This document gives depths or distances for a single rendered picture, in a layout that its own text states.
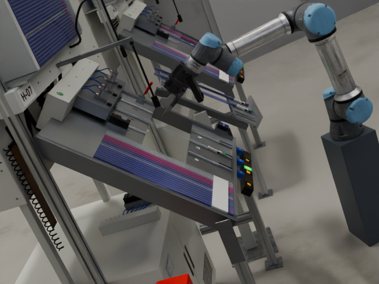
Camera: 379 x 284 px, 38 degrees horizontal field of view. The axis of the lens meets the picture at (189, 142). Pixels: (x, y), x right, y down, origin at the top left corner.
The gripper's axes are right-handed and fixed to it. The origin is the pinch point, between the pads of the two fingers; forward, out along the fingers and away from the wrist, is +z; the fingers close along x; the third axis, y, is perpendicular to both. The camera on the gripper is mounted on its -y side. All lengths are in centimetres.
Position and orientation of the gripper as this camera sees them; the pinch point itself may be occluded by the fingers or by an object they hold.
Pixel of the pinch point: (167, 110)
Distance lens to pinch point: 221.4
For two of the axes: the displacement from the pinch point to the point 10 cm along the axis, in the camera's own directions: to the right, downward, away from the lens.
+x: -0.7, 4.0, -9.1
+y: -8.2, -5.5, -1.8
